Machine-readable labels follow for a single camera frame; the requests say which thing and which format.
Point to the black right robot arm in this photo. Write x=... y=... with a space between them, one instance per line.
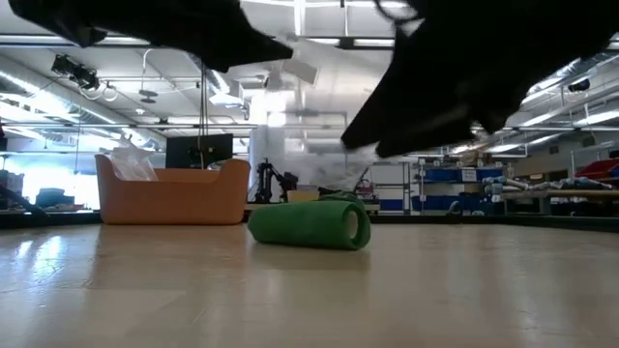
x=590 y=19

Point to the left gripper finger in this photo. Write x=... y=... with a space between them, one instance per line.
x=242 y=24
x=246 y=53

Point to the grey blue fabric rolls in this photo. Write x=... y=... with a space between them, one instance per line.
x=575 y=183

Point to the black aluminium table frame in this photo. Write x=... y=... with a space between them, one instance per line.
x=483 y=222

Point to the orange plastic bin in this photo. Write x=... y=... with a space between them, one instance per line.
x=169 y=203

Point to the black monitor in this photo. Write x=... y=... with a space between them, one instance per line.
x=179 y=152

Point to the green elastic bandage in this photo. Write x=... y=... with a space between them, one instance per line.
x=300 y=224

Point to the black ceiling dome camera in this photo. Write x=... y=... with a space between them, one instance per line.
x=579 y=85

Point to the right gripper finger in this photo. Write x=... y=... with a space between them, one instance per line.
x=430 y=137
x=396 y=111

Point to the black lab robot arm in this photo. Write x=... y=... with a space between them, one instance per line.
x=271 y=181

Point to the tan cardboard box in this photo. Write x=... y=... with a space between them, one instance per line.
x=302 y=195

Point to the black ceiling-mounted device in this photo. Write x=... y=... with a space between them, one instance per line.
x=77 y=72

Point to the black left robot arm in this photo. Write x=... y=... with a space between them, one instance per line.
x=48 y=14

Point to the wooden workbench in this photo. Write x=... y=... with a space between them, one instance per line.
x=546 y=194

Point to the shelf with blue bins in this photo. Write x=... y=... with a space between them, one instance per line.
x=450 y=175

